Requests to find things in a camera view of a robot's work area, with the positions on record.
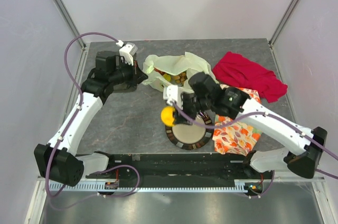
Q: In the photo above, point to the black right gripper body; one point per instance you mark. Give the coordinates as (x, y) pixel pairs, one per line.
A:
(191, 104)

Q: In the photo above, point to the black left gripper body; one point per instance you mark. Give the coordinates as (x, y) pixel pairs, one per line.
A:
(126, 73)

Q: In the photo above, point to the yellow fake pear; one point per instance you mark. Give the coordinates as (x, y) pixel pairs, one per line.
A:
(167, 116)

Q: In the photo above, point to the pale green plastic bag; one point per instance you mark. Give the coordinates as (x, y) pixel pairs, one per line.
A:
(173, 65)

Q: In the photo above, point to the yellow fake starfruit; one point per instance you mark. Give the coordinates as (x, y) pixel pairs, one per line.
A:
(167, 77)

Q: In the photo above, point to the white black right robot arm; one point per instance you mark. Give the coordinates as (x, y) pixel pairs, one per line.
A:
(302, 146)

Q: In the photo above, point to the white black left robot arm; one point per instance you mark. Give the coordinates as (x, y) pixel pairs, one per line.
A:
(58, 160)

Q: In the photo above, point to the brown fake walnuts cluster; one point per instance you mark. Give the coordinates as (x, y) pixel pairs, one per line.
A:
(179, 79)

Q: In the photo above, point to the red fake peach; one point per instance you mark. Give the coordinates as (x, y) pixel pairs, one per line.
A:
(161, 72)

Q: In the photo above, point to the dark olive cloth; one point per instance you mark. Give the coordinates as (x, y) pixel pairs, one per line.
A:
(124, 88)

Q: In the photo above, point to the cream plate with dark rim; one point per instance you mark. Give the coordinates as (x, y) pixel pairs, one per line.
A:
(188, 137)

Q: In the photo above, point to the red cloth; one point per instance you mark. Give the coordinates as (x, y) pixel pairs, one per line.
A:
(237, 71)

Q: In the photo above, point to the orange floral cloth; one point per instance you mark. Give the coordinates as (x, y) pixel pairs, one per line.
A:
(239, 138)

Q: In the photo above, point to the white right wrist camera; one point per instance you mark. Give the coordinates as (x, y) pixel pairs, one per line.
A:
(173, 95)

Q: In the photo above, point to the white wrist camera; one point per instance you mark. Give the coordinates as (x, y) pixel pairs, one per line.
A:
(173, 95)
(127, 51)

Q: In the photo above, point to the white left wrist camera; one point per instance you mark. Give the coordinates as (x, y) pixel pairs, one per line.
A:
(127, 51)

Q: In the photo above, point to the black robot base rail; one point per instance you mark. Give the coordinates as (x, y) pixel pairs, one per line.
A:
(180, 169)

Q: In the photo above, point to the left aluminium frame post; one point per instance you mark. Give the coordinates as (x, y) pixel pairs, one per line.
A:
(67, 17)

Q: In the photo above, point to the aluminium frame post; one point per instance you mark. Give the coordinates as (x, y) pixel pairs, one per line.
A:
(284, 20)
(67, 17)

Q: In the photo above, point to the grey slotted cable duct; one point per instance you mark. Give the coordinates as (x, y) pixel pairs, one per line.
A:
(101, 186)

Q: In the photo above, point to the right aluminium frame post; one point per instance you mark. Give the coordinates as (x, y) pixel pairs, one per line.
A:
(284, 20)

